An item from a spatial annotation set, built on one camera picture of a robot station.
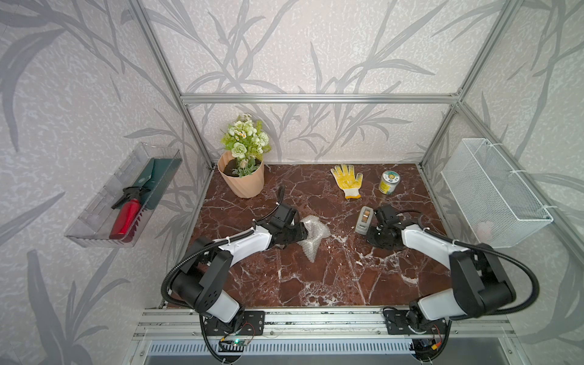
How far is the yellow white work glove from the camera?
43.4 inches

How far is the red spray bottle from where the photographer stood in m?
0.56

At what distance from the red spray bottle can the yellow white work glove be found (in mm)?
807

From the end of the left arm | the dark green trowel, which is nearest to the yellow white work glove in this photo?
the end of the left arm

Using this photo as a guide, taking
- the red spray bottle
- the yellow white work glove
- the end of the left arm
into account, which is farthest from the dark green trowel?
the yellow white work glove

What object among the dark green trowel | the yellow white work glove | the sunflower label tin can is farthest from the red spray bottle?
the sunflower label tin can

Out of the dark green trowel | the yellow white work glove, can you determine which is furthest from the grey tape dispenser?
the dark green trowel

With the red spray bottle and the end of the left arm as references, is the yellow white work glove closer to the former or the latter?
the end of the left arm

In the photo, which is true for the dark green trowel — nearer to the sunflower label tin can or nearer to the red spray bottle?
the red spray bottle

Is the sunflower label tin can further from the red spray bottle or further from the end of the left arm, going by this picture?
the red spray bottle

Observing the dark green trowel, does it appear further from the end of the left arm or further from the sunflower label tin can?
the sunflower label tin can

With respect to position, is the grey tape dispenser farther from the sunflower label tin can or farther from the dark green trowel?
the dark green trowel
